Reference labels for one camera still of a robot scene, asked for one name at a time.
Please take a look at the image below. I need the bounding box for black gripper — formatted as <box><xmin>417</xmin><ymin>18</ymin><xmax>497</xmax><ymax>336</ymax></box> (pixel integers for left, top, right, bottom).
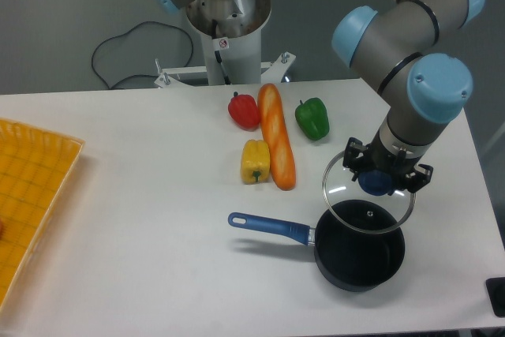
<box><xmin>342</xmin><ymin>137</ymin><xmax>433</xmax><ymax>193</ymax></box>

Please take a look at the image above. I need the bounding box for glass lid blue knob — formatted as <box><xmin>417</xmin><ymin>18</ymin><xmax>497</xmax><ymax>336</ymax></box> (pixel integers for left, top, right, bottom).
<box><xmin>322</xmin><ymin>152</ymin><xmax>416</xmax><ymax>235</ymax></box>

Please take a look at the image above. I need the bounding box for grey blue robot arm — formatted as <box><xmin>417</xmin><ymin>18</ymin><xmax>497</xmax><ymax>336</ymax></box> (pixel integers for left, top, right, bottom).
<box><xmin>157</xmin><ymin>0</ymin><xmax>485</xmax><ymax>196</ymax></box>

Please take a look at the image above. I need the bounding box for green toy bell pepper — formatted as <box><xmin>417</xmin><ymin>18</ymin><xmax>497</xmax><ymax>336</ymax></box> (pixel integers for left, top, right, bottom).
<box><xmin>295</xmin><ymin>98</ymin><xmax>330</xmax><ymax>141</ymax></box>

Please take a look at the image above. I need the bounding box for yellow toy bell pepper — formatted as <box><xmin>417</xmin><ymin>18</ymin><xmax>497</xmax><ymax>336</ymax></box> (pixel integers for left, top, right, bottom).
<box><xmin>240</xmin><ymin>140</ymin><xmax>271</xmax><ymax>185</ymax></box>

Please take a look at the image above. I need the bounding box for orange toy baguette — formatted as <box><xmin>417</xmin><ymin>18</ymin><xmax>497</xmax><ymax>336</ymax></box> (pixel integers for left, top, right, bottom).
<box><xmin>257</xmin><ymin>84</ymin><xmax>297</xmax><ymax>191</ymax></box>

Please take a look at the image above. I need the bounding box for red toy bell pepper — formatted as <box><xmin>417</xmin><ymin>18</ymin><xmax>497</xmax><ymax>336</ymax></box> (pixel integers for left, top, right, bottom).
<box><xmin>227</xmin><ymin>92</ymin><xmax>260</xmax><ymax>130</ymax></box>

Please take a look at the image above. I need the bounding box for black device at table edge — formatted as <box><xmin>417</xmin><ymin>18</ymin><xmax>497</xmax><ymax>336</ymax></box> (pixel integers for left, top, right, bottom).
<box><xmin>485</xmin><ymin>277</ymin><xmax>505</xmax><ymax>318</ymax></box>

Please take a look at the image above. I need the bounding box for yellow plastic basket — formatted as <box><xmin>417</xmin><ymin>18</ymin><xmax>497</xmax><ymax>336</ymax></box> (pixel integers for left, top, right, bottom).
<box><xmin>1</xmin><ymin>118</ymin><xmax>85</xmax><ymax>305</ymax></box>

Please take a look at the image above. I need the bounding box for black saucepan blue handle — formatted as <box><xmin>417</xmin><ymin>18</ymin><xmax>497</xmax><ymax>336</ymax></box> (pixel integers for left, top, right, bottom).
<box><xmin>228</xmin><ymin>200</ymin><xmax>406</xmax><ymax>292</ymax></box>

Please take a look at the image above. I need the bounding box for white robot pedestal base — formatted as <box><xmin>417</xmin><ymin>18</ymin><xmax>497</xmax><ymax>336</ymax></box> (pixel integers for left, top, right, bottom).
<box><xmin>155</xmin><ymin>0</ymin><xmax>296</xmax><ymax>88</ymax></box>

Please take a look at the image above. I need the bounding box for black floor cable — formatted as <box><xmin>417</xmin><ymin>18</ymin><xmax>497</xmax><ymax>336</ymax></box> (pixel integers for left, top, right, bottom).
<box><xmin>91</xmin><ymin>21</ymin><xmax>195</xmax><ymax>90</ymax></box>

